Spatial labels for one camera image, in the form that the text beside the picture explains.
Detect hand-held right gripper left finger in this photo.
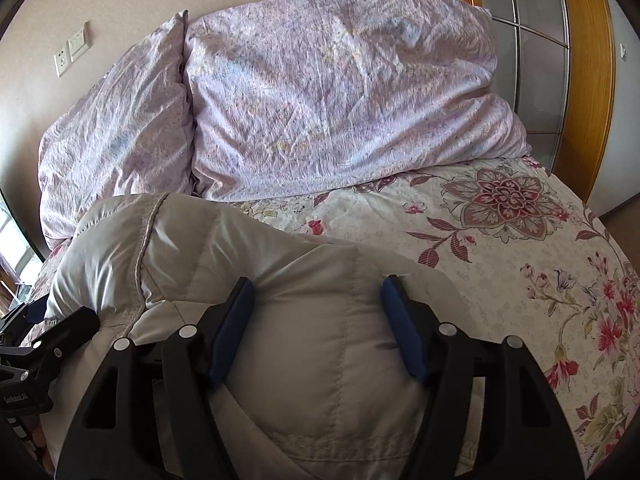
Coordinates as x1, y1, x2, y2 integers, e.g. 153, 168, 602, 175
55, 277, 257, 480

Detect lavender floral pillow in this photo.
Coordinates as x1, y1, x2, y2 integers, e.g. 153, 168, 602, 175
39, 9, 197, 252
184, 0, 532, 202

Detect wooden sliding glass door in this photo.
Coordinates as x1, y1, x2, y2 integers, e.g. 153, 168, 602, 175
286, 0, 617, 217

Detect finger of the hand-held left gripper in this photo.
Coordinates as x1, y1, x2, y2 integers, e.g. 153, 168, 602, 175
27, 300, 101, 362

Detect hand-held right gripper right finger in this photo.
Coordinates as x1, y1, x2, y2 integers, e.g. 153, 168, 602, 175
380, 275, 586, 480

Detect floral bed sheet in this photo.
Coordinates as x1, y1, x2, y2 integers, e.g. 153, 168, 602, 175
30, 155, 640, 480

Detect white puffer jacket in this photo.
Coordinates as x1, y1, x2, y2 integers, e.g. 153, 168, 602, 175
42, 191, 485, 480

